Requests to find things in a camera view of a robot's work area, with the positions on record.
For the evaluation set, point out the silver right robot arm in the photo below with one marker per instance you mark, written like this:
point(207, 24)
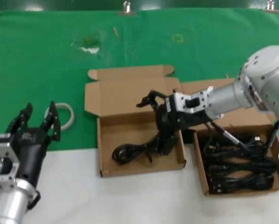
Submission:
point(246, 88)

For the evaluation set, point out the clear adhesive tape roll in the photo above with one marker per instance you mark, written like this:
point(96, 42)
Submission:
point(69, 114)

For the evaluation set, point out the green table cloth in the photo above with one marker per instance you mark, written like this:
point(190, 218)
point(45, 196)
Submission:
point(36, 58)

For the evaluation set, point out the small wooden stick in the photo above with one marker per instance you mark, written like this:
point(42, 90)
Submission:
point(116, 32)

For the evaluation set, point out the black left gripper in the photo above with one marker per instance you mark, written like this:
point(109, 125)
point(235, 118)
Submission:
point(29, 154)

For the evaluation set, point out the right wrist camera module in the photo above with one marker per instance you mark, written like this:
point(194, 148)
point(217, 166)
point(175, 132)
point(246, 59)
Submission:
point(168, 105)

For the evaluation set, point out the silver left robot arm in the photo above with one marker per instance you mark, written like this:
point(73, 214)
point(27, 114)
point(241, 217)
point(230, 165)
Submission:
point(4, 198)

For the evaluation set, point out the metal binder clip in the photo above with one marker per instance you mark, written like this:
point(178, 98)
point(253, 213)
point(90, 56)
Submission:
point(270, 9)
point(126, 12)

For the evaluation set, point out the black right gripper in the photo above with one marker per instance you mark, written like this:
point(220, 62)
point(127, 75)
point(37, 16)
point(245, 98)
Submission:
point(169, 121)

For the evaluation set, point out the open cardboard box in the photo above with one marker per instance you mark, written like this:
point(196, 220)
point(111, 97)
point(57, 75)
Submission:
point(200, 163)
point(125, 98)

